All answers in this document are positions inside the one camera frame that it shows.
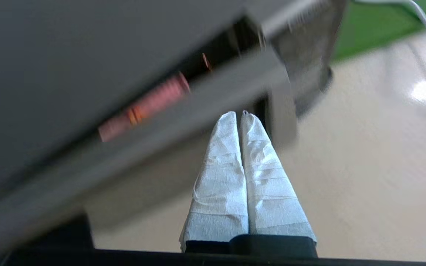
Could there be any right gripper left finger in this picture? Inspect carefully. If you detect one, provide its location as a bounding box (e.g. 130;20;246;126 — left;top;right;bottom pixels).
179;111;250;252

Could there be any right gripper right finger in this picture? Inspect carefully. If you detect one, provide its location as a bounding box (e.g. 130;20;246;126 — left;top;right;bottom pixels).
239;111;317;244

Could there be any dark glass microwave door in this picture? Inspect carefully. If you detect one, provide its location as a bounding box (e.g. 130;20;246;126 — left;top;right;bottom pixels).
0;46;298;255

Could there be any silver black microwave oven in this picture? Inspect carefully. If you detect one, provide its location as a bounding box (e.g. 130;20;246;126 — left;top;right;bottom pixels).
0;0;346;207

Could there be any green cutting board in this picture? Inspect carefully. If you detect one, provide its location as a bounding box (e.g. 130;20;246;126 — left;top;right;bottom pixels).
332;0;426;62

